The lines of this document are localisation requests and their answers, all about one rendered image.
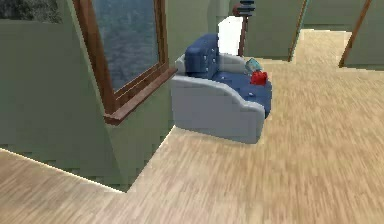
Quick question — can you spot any brown framed window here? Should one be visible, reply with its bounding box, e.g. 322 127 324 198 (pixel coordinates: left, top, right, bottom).
72 0 178 126

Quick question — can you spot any blue and grey armchair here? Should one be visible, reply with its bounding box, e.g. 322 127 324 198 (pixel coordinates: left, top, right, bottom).
170 32 273 145

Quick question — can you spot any brown door frame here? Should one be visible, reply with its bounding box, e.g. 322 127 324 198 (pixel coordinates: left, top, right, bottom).
338 0 373 69
287 0 309 63

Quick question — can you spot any pale blue crumpled object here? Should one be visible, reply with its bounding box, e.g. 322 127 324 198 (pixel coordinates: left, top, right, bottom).
244 57 263 75

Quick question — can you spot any red box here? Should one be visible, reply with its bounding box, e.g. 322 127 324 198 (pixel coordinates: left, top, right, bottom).
250 70 269 86

